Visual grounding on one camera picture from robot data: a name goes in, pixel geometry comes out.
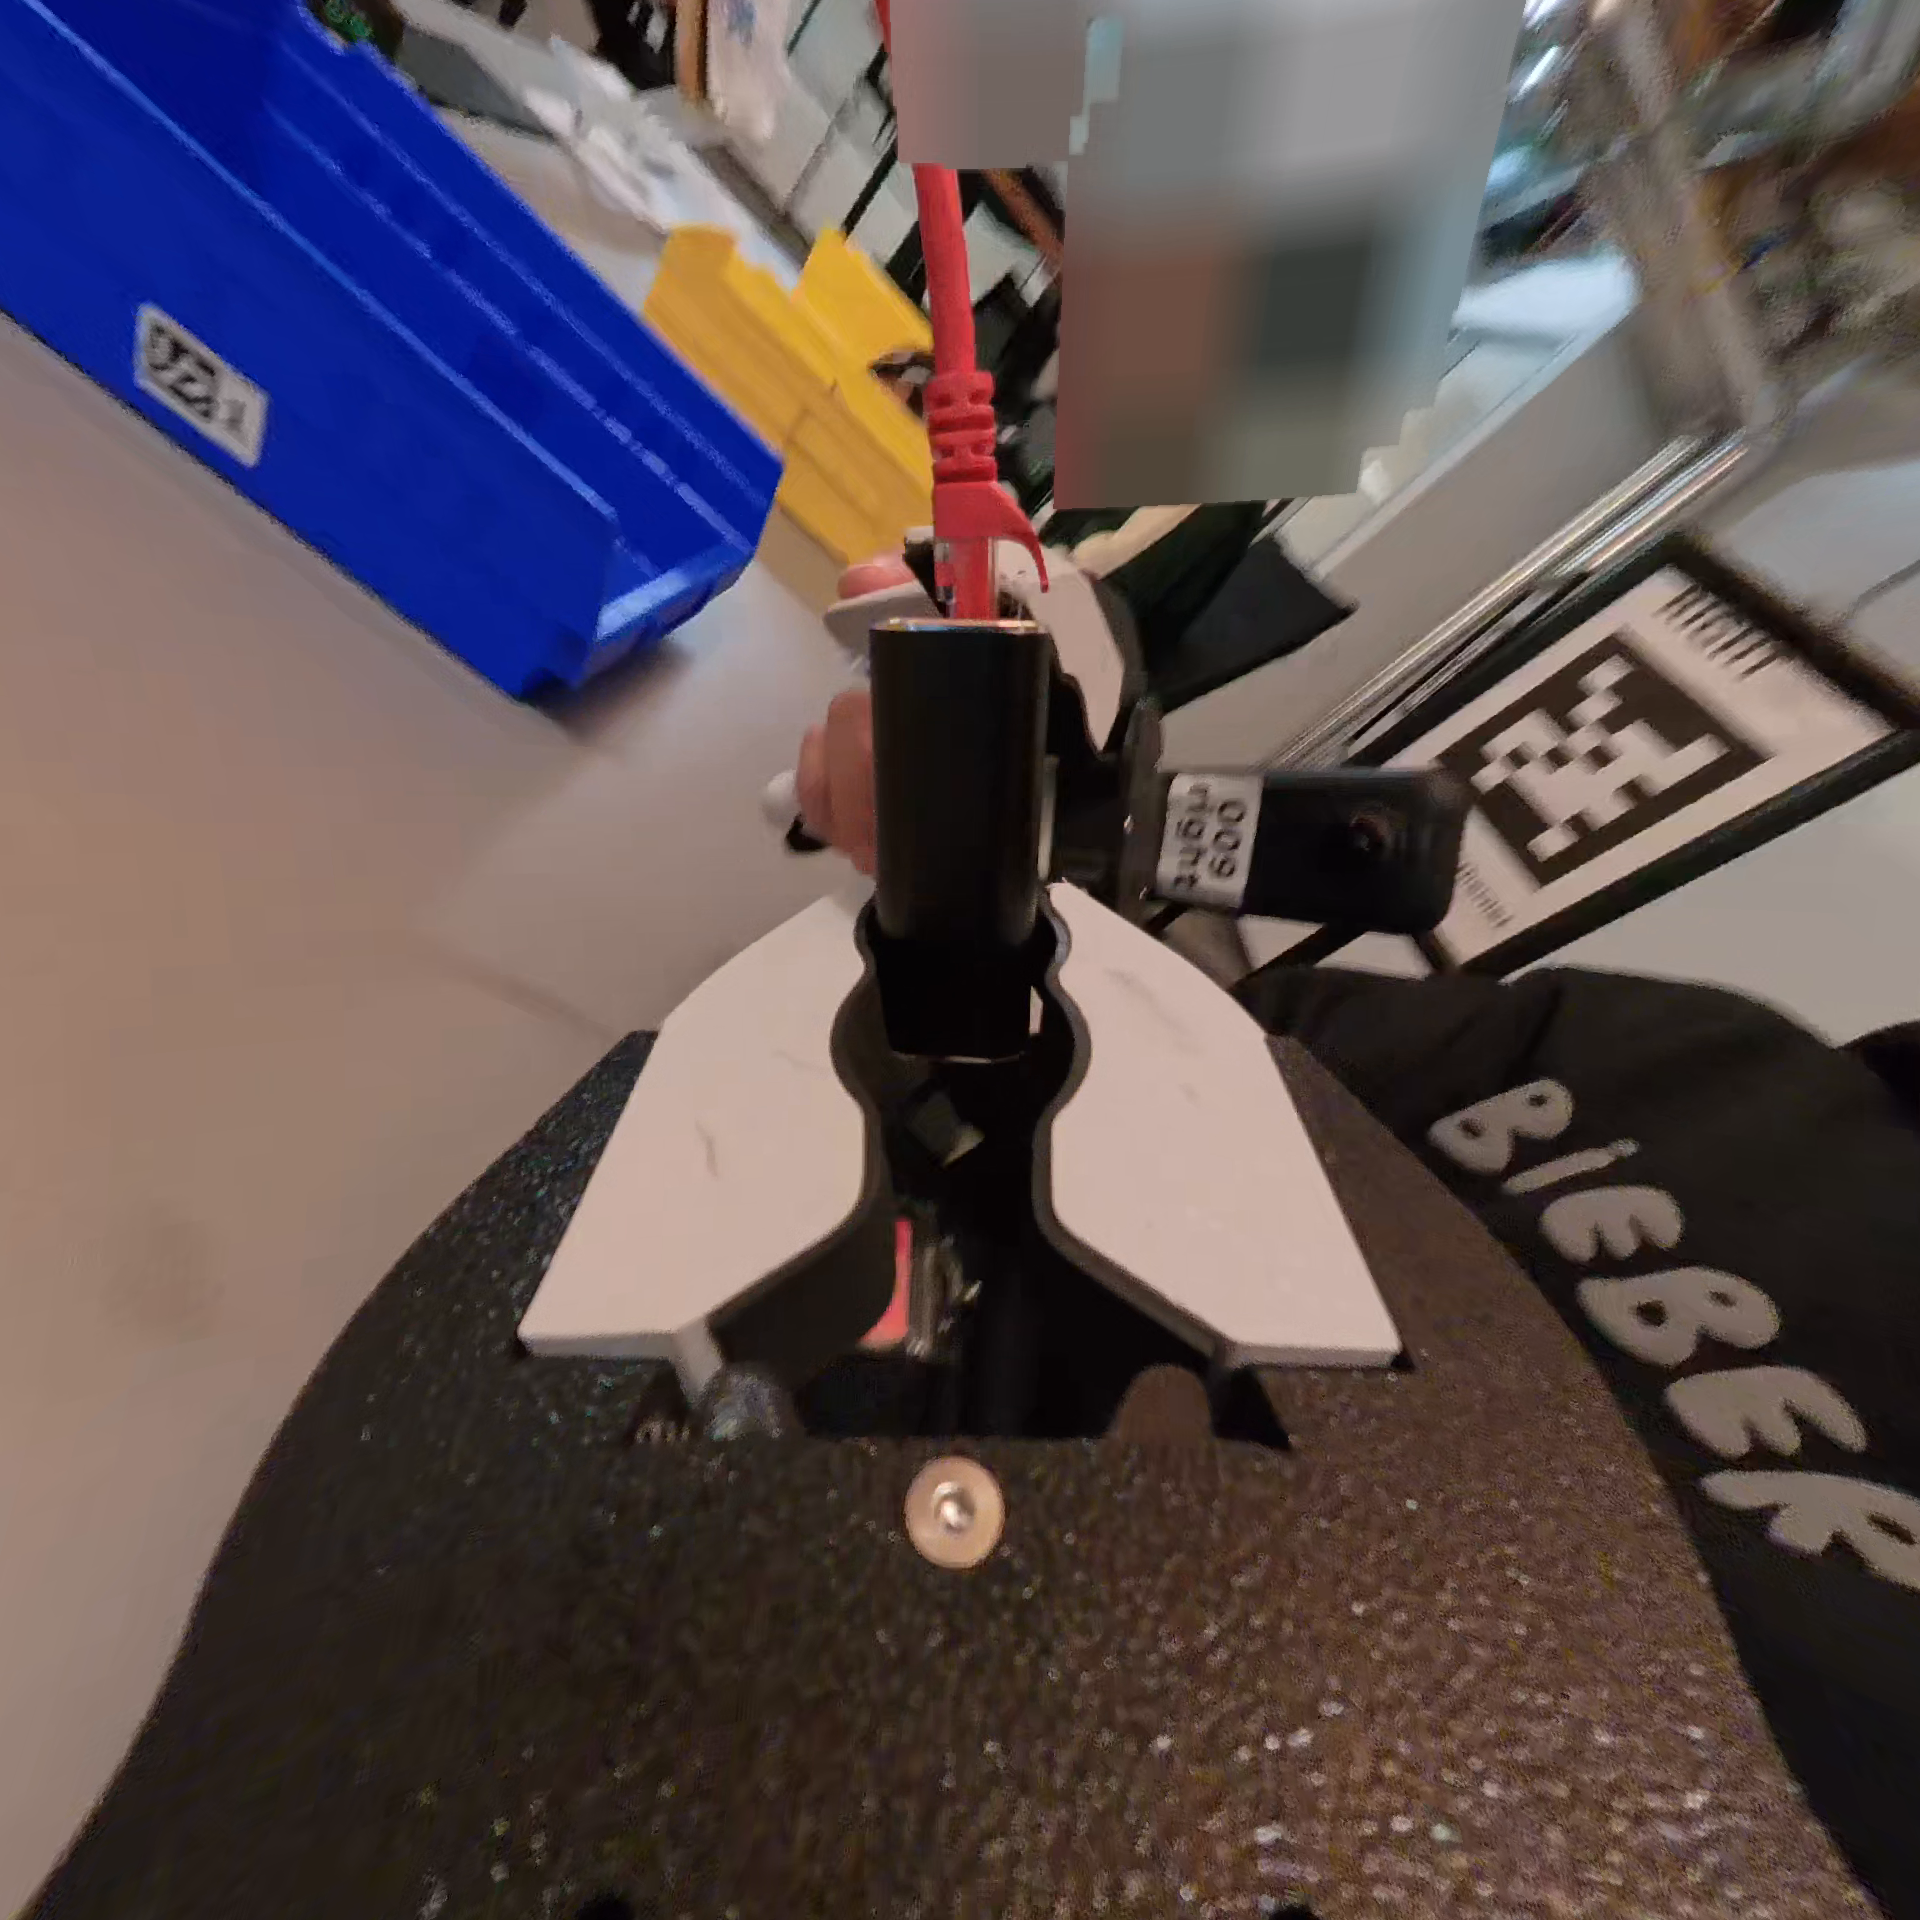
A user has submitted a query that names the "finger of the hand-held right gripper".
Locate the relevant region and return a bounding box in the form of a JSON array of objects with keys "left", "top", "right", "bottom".
[
  {"left": 1047, "top": 573, "right": 1149, "bottom": 755},
  {"left": 823, "top": 583, "right": 942, "bottom": 649}
]

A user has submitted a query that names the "person's right hand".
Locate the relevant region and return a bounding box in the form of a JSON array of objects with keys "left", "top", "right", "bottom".
[{"left": 767, "top": 551, "right": 907, "bottom": 886}]

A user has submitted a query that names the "person's right forearm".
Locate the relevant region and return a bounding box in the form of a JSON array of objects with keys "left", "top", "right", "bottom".
[{"left": 1237, "top": 964, "right": 1920, "bottom": 1920}]

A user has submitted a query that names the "aluminium frame rail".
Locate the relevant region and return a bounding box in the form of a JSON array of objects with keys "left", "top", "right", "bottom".
[{"left": 1276, "top": 381, "right": 1803, "bottom": 782}]

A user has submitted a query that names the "yellow plastic bin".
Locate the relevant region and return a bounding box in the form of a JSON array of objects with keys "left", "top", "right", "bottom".
[{"left": 642, "top": 223, "right": 944, "bottom": 567}]

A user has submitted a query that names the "framed black-white marker board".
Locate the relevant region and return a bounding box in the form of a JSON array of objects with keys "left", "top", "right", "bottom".
[{"left": 1237, "top": 538, "right": 1904, "bottom": 977}]

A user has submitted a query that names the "red ethernet cable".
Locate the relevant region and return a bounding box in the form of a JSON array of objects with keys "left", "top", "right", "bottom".
[{"left": 874, "top": 0, "right": 1053, "bottom": 625}]

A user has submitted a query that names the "blue plastic bin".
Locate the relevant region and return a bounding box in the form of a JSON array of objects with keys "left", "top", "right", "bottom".
[{"left": 0, "top": 0, "right": 786, "bottom": 704}]

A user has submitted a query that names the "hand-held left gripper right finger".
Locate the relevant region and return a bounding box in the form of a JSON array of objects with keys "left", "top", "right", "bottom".
[{"left": 1032, "top": 881, "right": 1408, "bottom": 1373}]

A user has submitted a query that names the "black cable coupler adapter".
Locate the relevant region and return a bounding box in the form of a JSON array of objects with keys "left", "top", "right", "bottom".
[{"left": 866, "top": 613, "right": 1055, "bottom": 1061}]

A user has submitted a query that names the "person's black clothing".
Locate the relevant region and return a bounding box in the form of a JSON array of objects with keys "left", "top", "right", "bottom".
[{"left": 1047, "top": 501, "right": 1361, "bottom": 751}]

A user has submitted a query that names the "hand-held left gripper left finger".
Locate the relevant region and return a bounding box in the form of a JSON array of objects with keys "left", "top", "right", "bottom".
[{"left": 517, "top": 898, "right": 905, "bottom": 1400}]

